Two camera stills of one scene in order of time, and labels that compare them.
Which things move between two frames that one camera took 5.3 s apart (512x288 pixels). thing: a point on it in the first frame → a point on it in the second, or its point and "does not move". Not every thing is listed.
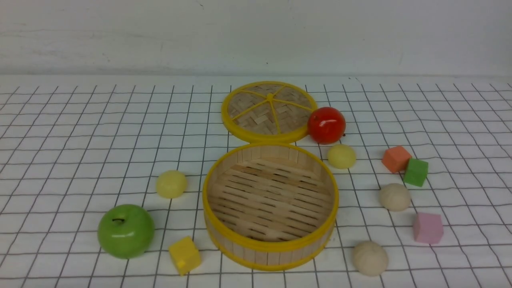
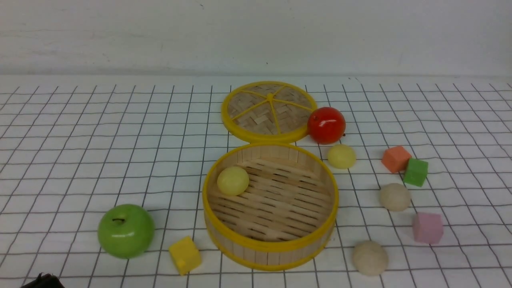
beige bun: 369,258 does not move
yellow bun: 171,184 → 233,181
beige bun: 395,197 does not move
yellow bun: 341,156 does not move
